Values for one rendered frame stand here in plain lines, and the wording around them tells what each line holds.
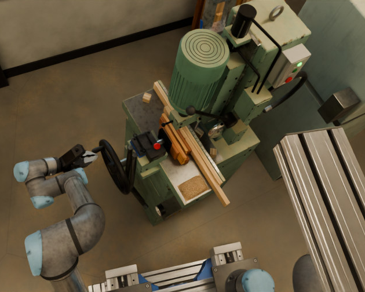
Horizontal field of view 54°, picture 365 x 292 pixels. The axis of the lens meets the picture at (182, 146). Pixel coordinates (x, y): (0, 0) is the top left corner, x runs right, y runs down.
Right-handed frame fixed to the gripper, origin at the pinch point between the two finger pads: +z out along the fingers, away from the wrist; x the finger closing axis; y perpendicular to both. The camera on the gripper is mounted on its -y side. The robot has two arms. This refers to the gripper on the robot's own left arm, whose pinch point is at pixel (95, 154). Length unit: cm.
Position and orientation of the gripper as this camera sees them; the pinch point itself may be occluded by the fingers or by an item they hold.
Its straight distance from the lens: 166.3
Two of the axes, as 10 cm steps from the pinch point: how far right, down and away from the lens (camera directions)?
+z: 6.5, -1.4, 7.5
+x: 5.1, 8.0, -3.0
